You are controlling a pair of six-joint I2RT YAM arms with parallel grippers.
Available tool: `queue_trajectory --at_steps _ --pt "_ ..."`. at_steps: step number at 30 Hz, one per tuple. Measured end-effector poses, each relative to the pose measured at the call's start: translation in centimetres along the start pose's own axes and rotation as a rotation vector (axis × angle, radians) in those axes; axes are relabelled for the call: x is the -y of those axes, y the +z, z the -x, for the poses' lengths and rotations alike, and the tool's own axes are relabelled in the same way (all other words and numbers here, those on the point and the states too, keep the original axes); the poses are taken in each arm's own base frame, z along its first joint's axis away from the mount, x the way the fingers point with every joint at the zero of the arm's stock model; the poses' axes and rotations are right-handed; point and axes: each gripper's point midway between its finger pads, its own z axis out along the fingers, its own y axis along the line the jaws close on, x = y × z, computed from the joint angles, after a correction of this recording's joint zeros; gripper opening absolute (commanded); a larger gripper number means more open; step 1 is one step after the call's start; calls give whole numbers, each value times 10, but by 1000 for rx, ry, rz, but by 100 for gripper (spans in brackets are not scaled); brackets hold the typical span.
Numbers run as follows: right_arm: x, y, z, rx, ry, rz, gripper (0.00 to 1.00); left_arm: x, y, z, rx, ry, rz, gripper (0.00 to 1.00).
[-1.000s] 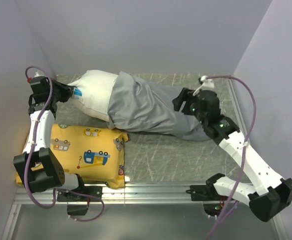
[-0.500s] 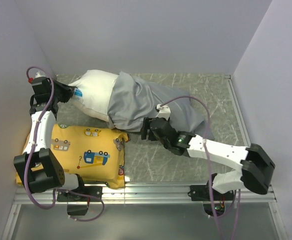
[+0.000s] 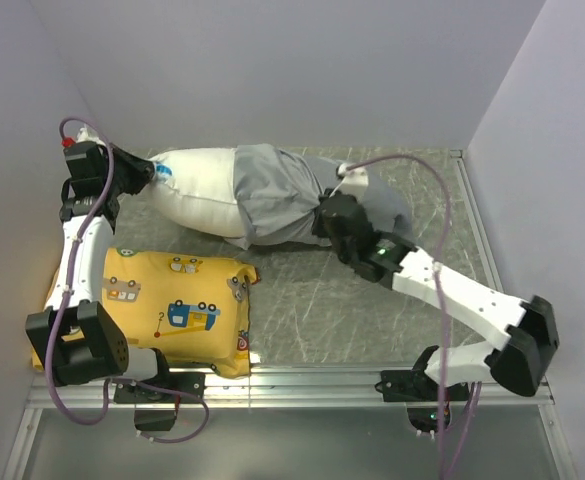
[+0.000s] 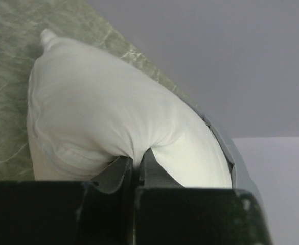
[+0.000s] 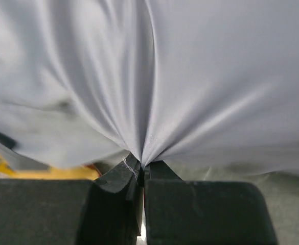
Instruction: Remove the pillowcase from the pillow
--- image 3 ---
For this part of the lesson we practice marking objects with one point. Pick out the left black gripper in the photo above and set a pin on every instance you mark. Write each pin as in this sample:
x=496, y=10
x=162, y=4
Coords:
x=142, y=169

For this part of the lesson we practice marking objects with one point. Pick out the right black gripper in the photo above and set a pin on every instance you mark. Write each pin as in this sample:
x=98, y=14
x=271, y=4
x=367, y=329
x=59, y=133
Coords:
x=318, y=227

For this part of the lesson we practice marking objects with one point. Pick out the white pillow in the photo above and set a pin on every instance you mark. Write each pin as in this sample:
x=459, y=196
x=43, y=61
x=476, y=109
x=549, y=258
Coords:
x=195, y=189

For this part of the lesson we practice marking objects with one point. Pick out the grey pillowcase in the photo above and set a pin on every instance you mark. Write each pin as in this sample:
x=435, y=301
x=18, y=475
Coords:
x=277, y=194

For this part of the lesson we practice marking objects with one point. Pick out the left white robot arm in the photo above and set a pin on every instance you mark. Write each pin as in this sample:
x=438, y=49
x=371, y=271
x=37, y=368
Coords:
x=74, y=338

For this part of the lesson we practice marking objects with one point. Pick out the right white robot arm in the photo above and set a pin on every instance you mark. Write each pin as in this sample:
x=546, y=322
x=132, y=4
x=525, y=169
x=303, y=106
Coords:
x=519, y=337

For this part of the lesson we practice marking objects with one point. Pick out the yellow cartoon print pillow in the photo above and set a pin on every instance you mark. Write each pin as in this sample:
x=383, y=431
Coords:
x=191, y=309

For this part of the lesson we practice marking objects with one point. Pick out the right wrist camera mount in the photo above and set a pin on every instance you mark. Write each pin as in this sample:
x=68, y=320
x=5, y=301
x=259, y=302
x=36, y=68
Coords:
x=353, y=181

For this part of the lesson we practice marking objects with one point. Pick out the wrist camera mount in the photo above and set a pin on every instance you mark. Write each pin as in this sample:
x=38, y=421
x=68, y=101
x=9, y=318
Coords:
x=353, y=181
x=84, y=134

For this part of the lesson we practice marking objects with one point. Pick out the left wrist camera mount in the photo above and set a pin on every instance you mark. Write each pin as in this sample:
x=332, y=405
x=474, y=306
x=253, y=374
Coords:
x=84, y=134

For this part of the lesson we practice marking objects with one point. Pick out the aluminium mounting rail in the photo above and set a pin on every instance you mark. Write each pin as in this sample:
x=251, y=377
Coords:
x=320, y=338

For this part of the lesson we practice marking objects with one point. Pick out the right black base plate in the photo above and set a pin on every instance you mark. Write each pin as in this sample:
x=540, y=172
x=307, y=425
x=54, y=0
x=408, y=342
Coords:
x=406, y=386

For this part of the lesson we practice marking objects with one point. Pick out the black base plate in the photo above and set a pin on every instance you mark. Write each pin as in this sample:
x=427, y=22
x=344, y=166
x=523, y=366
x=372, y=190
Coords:
x=406, y=386
x=191, y=382

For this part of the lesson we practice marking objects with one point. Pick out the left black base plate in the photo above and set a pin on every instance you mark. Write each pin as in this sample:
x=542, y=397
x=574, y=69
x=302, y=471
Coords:
x=191, y=382

